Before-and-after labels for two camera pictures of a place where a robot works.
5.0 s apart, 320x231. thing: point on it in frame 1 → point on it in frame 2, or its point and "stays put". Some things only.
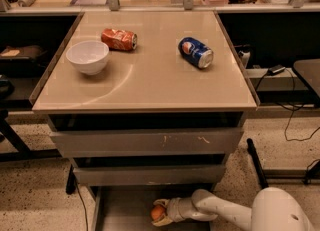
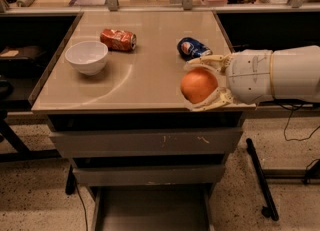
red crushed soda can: x=119 y=39 stays put
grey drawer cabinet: x=148 y=106 stays put
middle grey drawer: x=149 y=175 stays put
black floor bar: x=258 y=168 stays put
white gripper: x=174 y=210 → x=249 y=75
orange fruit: x=157 y=212 → x=196 y=83
